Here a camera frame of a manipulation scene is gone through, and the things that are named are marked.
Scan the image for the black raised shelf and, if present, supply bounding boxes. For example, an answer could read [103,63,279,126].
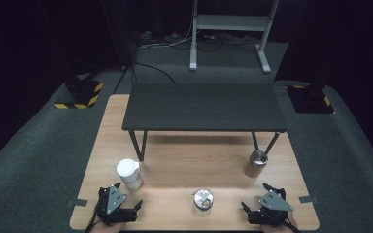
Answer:
[121,83,288,162]

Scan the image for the glass jar with white lid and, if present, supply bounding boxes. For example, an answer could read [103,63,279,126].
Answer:
[116,158,144,191]

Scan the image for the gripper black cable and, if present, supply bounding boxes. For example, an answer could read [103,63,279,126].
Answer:
[84,213,102,233]
[283,219,303,233]

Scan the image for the person's right hand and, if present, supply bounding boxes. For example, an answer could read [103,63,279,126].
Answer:
[260,213,301,233]

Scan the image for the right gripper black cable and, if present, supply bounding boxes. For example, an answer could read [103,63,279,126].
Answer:
[283,219,303,233]

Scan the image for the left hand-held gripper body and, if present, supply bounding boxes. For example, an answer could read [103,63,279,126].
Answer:
[96,183,139,226]

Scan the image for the person's left hand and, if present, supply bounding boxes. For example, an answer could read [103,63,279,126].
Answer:
[88,218,126,233]

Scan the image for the glass jar with plastic-wrapped lid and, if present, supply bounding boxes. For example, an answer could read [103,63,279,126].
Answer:
[192,188,215,216]

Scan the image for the floor cable bundle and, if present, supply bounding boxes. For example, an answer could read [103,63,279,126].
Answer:
[137,30,260,52]

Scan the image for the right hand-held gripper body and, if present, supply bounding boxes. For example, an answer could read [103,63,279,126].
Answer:
[247,188,295,226]

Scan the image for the white metal stand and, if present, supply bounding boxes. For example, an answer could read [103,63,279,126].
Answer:
[188,0,280,75]

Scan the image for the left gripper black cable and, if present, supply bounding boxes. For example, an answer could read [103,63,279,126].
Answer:
[84,213,102,233]

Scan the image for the black floor cable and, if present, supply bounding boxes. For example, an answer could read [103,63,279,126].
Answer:
[113,61,178,95]

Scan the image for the black yellow striped stand base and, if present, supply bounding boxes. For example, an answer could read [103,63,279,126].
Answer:
[285,83,336,115]
[53,79,105,110]

